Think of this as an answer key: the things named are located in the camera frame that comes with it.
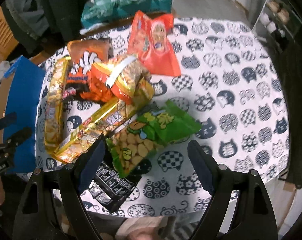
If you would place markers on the white rounded object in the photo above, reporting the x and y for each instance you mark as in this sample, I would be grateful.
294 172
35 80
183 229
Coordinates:
264 17
271 26

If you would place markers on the green pea snack bag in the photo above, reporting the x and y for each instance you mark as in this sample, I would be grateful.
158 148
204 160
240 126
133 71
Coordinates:
141 140

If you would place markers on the orange and black snack bag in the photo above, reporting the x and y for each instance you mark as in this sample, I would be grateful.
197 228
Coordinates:
81 52

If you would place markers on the long gold biscuit packet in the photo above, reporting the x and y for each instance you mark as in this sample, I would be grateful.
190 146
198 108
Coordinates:
96 125

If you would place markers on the teal cardboard box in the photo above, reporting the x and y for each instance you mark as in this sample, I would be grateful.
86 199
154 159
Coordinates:
146 8

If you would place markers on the blue box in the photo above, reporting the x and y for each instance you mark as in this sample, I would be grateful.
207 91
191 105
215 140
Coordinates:
23 100

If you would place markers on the white shelf rack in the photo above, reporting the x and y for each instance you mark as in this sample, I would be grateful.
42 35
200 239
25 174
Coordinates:
278 30

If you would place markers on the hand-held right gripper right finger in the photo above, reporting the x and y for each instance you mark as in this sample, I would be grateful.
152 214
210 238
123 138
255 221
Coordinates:
203 170

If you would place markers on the tan rounded object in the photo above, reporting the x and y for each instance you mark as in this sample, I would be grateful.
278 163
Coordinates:
283 15
273 5

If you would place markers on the dark hanging clothing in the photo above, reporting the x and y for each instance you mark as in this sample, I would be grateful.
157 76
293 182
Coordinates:
53 10

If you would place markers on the brown cardboard box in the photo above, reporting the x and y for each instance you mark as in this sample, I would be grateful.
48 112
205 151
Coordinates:
103 28

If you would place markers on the yellow biscuit packet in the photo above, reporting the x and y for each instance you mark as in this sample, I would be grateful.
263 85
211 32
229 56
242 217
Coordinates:
53 100

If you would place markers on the red snack bag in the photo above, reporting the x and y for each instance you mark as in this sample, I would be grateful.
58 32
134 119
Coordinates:
153 42

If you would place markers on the black snack packet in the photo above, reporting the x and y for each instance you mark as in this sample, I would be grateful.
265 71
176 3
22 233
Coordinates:
113 187

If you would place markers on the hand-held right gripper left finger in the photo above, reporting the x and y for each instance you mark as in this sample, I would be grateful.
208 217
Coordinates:
91 165

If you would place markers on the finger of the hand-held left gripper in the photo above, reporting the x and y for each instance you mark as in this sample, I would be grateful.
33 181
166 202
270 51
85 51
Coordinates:
7 119
18 135

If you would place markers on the cat print tablecloth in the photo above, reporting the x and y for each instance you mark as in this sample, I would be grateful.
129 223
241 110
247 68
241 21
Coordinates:
228 120

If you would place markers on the wooden slatted panel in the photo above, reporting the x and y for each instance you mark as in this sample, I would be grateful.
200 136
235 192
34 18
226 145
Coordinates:
3 37

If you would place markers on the orange gold clipped peanut bag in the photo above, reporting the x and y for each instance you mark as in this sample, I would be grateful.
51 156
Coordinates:
121 80

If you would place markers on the teal box with plastic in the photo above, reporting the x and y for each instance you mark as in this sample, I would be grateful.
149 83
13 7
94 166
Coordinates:
111 0

